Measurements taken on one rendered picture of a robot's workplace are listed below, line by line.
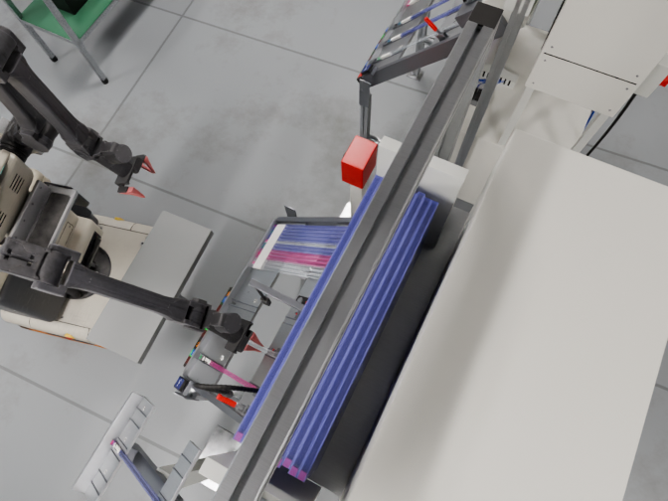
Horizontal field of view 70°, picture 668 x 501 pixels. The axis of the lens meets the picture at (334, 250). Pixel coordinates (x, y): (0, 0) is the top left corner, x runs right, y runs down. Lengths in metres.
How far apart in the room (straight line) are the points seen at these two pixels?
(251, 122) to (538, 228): 2.42
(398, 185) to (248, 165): 2.31
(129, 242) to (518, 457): 2.15
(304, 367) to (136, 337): 1.54
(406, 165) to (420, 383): 0.31
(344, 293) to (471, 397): 0.27
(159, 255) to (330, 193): 1.08
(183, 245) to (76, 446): 1.19
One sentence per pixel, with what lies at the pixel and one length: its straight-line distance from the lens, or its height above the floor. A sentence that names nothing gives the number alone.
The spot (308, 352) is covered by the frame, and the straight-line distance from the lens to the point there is 0.55.
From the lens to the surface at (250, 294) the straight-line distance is 1.74.
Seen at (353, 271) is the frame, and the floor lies 1.89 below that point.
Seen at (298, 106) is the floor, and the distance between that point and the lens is 3.07.
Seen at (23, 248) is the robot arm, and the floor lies 1.47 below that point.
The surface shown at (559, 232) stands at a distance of 0.84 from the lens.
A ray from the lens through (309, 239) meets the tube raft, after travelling 1.63.
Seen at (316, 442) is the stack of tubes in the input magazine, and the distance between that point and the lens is 0.77.
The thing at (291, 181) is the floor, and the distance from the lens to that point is 2.79.
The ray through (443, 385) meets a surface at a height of 1.72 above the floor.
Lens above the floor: 2.43
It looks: 69 degrees down
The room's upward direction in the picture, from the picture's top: 6 degrees counter-clockwise
